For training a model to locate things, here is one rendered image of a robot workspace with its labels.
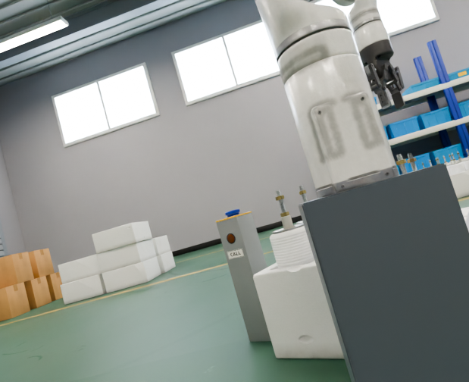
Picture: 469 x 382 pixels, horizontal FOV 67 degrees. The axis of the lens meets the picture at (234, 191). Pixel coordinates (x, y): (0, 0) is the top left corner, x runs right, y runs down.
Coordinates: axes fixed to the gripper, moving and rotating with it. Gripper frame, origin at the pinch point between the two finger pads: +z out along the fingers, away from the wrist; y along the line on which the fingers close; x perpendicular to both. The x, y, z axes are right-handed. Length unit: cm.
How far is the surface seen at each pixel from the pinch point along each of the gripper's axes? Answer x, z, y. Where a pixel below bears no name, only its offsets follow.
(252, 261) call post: 31, 28, -30
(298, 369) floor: 14, 47, -40
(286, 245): 14.8, 24.6, -33.0
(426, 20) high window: 153, -205, 543
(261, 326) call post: 32, 43, -32
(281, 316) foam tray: 18, 38, -37
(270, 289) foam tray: 19, 33, -37
